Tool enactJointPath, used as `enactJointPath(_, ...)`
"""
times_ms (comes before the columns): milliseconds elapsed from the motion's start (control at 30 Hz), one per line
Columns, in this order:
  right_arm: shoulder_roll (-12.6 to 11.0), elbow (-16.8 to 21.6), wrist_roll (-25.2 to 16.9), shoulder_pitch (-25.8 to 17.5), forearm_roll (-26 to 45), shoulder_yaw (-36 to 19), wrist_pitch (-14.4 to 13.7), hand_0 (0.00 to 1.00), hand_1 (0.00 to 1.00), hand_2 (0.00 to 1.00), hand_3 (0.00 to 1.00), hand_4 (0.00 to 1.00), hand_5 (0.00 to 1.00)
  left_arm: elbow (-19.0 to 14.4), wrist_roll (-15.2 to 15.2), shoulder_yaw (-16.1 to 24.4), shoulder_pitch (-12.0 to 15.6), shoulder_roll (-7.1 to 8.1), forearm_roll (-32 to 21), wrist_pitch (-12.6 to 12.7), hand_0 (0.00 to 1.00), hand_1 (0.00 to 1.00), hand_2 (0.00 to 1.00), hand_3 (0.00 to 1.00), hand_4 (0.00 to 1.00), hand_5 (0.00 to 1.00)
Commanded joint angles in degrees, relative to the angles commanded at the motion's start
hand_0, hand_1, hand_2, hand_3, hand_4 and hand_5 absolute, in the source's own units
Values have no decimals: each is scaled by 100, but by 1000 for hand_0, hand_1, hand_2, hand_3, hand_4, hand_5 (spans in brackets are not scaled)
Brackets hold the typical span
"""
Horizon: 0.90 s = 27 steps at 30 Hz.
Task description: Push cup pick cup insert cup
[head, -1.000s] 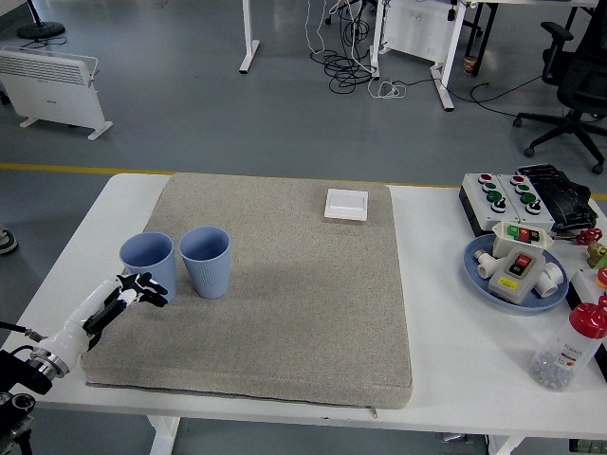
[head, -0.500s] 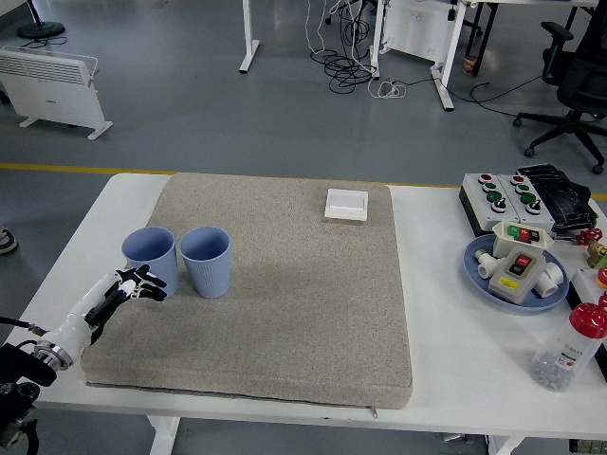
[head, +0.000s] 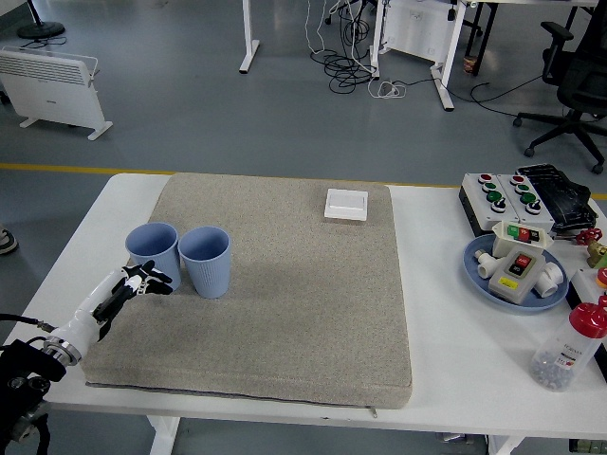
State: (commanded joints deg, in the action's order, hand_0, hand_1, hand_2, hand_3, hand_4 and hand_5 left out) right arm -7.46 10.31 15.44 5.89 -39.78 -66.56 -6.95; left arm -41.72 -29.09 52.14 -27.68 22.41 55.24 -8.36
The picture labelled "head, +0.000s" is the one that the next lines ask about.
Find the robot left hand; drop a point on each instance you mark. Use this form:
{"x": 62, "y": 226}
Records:
{"x": 90, "y": 313}

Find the blue ribbed plastic cup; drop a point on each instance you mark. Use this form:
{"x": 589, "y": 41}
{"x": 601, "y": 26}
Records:
{"x": 152, "y": 242}
{"x": 206, "y": 275}

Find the person's shoe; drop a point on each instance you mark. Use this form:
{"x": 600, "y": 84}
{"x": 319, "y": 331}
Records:
{"x": 7, "y": 241}

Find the white table leg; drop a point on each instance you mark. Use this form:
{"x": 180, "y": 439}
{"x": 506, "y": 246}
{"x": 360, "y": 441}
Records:
{"x": 505, "y": 446}
{"x": 163, "y": 436}

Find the grey-brown cushion mat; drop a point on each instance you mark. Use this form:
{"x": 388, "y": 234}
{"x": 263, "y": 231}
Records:
{"x": 284, "y": 294}

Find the white panel heater with grille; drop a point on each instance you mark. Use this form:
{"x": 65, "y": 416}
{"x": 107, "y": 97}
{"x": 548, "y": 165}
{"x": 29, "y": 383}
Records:
{"x": 52, "y": 90}

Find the black round stand base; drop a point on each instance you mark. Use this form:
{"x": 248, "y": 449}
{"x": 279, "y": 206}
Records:
{"x": 40, "y": 29}

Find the white desk leg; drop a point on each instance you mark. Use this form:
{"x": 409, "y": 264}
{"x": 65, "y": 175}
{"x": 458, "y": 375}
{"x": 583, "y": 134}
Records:
{"x": 443, "y": 85}
{"x": 249, "y": 42}

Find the blue plate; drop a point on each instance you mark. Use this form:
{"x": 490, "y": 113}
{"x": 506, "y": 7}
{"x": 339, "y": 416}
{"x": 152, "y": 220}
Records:
{"x": 474, "y": 284}

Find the white pipe tee fitting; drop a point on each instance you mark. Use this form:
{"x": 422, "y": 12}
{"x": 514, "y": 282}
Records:
{"x": 484, "y": 267}

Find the white four-button control box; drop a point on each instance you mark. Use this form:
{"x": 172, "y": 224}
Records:
{"x": 543, "y": 215}
{"x": 476, "y": 196}

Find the small can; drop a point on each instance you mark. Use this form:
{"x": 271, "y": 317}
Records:
{"x": 470, "y": 65}

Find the white pipe coupling fitting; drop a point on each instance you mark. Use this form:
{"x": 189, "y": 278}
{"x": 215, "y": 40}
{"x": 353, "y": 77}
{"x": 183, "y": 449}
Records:
{"x": 550, "y": 282}

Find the clear bottle with red cap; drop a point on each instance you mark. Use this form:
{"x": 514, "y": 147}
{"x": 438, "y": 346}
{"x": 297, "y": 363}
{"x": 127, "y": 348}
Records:
{"x": 566, "y": 353}

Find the black foot pedal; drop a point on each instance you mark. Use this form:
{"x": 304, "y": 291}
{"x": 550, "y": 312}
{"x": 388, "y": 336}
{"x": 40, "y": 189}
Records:
{"x": 562, "y": 194}

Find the emergency stop button box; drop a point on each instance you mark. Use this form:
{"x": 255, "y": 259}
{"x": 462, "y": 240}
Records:
{"x": 588, "y": 289}

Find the black office chair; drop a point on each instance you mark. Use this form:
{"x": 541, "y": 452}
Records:
{"x": 576, "y": 80}

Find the white wall switch plate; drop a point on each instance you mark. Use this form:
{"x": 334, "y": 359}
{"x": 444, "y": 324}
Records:
{"x": 346, "y": 205}

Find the grey push-button switch box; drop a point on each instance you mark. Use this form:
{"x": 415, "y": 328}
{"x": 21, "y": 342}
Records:
{"x": 512, "y": 284}

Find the white switch box, coloured buttons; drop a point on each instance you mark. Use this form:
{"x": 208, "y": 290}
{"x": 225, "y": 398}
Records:
{"x": 507, "y": 242}

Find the black desk frame leg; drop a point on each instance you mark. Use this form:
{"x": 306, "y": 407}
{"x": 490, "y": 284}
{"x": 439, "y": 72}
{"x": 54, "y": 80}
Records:
{"x": 486, "y": 23}

